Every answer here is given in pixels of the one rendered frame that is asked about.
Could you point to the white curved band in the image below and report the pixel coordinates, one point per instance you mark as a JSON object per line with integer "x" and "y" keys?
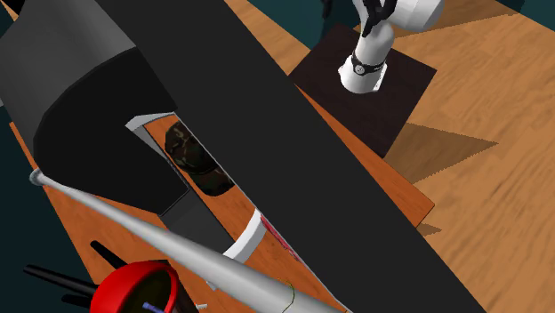
{"x": 249, "y": 238}

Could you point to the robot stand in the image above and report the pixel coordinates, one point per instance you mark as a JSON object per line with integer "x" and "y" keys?
{"x": 368, "y": 117}

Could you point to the silver baseball bat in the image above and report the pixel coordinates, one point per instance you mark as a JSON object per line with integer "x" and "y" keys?
{"x": 208, "y": 260}

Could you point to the black rod stand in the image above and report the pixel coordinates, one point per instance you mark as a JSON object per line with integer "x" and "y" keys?
{"x": 65, "y": 279}

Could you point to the camouflage cap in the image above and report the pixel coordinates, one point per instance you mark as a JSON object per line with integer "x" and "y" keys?
{"x": 190, "y": 156}

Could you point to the large black flat panel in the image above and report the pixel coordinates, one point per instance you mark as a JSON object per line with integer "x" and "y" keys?
{"x": 277, "y": 130}

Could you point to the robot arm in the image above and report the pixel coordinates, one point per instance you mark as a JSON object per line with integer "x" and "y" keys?
{"x": 368, "y": 56}

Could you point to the red round helmet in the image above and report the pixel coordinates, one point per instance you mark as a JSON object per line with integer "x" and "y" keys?
{"x": 112, "y": 286}

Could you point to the grey and black box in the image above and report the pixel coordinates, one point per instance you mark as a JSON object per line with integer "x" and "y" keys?
{"x": 86, "y": 86}

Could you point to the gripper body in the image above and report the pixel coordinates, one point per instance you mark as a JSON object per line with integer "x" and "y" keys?
{"x": 378, "y": 13}

